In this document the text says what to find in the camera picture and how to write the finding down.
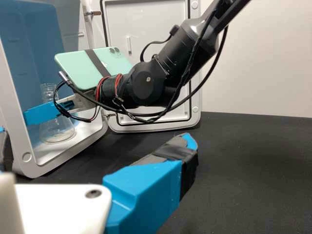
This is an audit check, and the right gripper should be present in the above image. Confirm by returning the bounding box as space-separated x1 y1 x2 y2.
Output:
23 90 102 127

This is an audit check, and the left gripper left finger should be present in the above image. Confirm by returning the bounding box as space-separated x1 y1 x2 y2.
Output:
0 125 7 171

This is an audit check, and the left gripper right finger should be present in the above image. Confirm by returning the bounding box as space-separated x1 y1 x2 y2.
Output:
102 133 199 234

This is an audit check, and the clear flask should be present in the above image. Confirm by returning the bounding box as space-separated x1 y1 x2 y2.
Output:
39 82 77 144

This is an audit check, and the white incubator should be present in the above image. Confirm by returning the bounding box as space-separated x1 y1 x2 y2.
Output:
0 0 110 180

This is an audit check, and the incubator door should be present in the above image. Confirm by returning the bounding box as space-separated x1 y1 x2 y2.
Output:
78 0 203 134

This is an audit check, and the right wrist camera phone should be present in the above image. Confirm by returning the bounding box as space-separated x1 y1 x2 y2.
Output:
54 46 134 91

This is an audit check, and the black cable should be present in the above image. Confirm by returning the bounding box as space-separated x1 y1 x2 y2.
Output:
54 23 230 124

